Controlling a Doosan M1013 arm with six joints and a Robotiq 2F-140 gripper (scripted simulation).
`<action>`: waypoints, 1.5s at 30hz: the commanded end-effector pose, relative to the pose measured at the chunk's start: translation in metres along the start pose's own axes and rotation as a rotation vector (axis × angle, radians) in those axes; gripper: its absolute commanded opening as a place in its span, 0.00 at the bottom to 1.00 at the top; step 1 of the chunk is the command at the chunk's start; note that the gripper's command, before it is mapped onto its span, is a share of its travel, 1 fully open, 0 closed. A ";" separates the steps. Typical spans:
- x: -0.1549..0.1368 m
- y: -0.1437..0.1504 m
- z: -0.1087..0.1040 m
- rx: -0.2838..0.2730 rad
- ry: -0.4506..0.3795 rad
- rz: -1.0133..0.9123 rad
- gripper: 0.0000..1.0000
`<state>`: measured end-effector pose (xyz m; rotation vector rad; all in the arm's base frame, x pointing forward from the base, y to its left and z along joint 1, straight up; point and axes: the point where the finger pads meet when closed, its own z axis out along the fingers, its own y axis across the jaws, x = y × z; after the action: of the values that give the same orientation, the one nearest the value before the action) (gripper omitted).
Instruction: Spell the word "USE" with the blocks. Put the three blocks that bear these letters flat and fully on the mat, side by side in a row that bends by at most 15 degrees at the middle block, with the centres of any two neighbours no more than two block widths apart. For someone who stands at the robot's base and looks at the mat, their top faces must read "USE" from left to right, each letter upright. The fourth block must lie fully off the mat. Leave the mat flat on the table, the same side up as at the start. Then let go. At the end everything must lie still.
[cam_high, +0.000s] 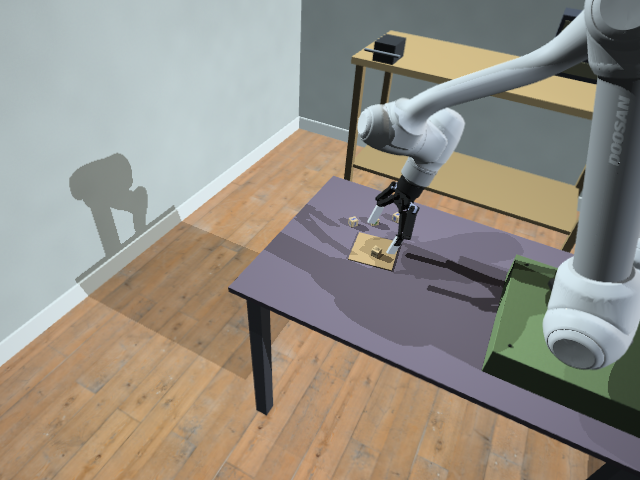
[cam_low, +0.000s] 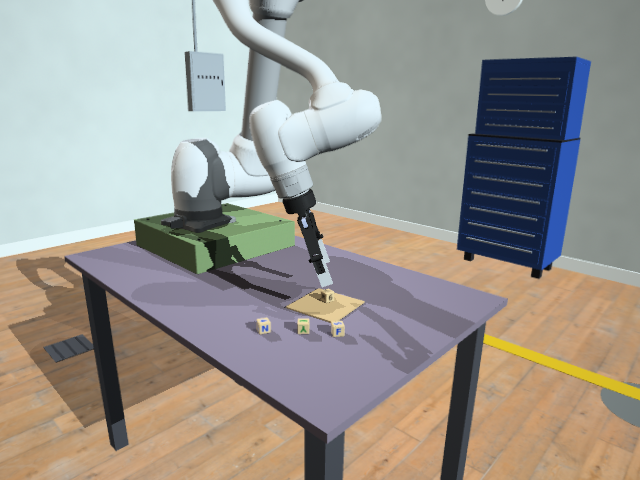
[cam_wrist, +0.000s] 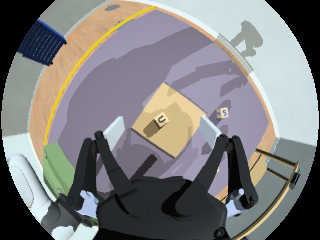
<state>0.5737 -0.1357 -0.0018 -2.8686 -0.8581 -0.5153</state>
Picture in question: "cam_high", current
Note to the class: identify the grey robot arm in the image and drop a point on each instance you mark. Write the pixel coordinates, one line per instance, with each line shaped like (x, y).
(595, 299)

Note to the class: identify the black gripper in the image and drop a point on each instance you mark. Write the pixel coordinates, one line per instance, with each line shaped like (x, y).
(404, 197)

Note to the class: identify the tan flat mat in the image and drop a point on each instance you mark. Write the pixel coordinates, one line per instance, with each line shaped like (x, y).
(361, 251)

